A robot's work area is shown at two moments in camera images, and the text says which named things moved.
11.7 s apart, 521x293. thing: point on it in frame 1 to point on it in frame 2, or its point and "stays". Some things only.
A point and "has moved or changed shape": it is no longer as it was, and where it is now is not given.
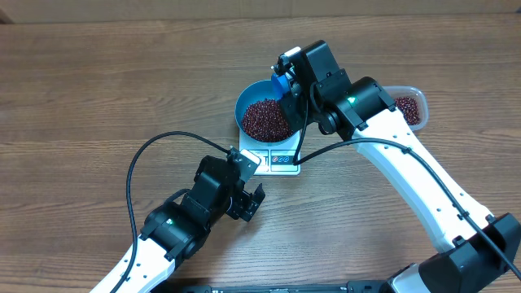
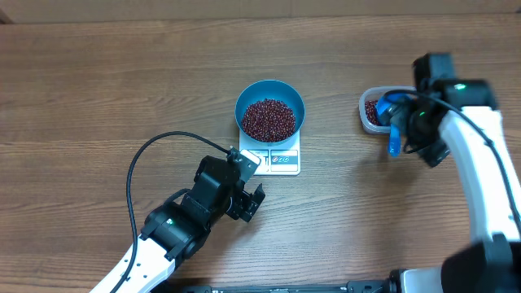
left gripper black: (247, 204) stays
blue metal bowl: (256, 90) stays
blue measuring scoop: (281, 85) has moved or changed shape
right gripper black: (297, 108) to (433, 155)
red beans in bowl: (265, 120) stays
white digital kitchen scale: (277, 158) stays
